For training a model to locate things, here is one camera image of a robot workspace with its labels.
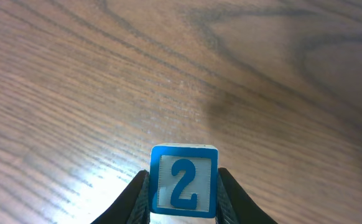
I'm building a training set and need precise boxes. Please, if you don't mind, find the blue number 2 block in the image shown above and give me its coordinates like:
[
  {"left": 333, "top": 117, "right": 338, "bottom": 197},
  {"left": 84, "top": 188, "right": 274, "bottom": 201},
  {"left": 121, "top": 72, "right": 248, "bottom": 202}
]
[{"left": 149, "top": 143, "right": 218, "bottom": 218}]

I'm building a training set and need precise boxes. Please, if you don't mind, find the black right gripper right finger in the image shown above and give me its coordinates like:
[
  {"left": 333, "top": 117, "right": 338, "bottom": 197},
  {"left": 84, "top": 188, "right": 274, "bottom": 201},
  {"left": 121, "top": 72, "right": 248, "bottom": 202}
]
[{"left": 215, "top": 167, "right": 277, "bottom": 224}]

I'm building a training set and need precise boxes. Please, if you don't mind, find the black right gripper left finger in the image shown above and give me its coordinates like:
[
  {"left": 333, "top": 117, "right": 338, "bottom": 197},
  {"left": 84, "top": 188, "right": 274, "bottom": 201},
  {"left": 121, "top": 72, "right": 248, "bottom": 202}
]
[{"left": 91, "top": 170, "right": 150, "bottom": 224}]

